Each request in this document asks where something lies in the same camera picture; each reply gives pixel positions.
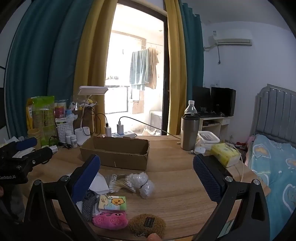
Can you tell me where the stack of paper cups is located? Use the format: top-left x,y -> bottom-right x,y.
27,128 -> 41,149

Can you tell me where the long charging cable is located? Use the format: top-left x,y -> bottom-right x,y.
119,116 -> 181,138

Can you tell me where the yellow curtain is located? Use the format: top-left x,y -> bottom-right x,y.
73,0 -> 117,137
164,0 -> 187,136

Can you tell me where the teal towel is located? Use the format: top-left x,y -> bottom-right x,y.
129,49 -> 151,91

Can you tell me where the grey sock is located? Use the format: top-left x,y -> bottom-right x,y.
82,190 -> 97,222

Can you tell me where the white power strip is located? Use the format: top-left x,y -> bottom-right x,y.
111,130 -> 136,139

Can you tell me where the clear cotton ball bag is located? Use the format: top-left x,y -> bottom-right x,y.
129,172 -> 155,199

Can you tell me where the cardboard box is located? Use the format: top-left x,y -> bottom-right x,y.
80,136 -> 150,171

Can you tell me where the beige shirt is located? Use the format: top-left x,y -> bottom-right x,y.
146,47 -> 159,90

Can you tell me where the dark door frame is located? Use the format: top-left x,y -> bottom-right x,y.
162,16 -> 171,135

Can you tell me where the white balcony appliance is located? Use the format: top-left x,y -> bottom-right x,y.
149,111 -> 162,131

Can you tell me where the pink plush toy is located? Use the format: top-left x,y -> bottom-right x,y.
92,211 -> 129,230

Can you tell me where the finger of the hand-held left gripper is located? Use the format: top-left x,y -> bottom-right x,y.
23,147 -> 53,171
7,137 -> 38,152

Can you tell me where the black monitor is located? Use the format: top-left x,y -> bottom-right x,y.
193,86 -> 211,112

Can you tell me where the yellow sponge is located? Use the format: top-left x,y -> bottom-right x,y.
210,143 -> 241,168

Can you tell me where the brown plush toy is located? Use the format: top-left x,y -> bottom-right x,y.
128,214 -> 166,238

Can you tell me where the green paper cup package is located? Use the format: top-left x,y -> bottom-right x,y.
26,95 -> 57,144

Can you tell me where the steel tumbler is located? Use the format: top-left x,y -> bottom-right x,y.
181,113 -> 200,151

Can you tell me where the black charging cable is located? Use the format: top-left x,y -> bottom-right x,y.
93,113 -> 108,136

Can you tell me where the white tissue paper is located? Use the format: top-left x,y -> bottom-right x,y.
89,172 -> 110,195

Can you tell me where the clear plastic container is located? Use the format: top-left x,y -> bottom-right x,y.
197,131 -> 221,145

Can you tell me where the black computer case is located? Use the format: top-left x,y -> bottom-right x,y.
210,87 -> 236,117

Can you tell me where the white perforated basket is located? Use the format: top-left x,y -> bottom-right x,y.
56,122 -> 67,143

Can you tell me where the teal curtain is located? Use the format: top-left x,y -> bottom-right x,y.
180,2 -> 205,112
5,0 -> 95,139

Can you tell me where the grey bed headboard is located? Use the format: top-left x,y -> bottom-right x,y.
250,84 -> 296,149

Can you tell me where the small plush toy pile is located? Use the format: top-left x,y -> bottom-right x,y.
69,98 -> 96,111

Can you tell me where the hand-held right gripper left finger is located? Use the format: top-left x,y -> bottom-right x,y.
23,154 -> 102,241

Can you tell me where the white computer desk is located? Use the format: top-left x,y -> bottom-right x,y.
199,115 -> 231,142

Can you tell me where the thin white cable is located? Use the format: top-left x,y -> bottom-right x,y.
231,144 -> 246,183

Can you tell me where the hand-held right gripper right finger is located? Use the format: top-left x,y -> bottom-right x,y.
193,153 -> 271,241

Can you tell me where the clear water bottle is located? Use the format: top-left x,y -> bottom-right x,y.
184,100 -> 198,116

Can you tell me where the blue printed blanket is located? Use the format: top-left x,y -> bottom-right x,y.
245,134 -> 296,241

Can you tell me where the white desk lamp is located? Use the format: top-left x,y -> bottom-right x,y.
74,86 -> 109,146

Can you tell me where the small cartoon tissue pack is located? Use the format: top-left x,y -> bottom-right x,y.
98,195 -> 127,212

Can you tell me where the cotton swab bag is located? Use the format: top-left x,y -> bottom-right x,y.
105,174 -> 139,193

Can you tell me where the white air conditioner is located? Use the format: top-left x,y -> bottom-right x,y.
208,35 -> 252,47

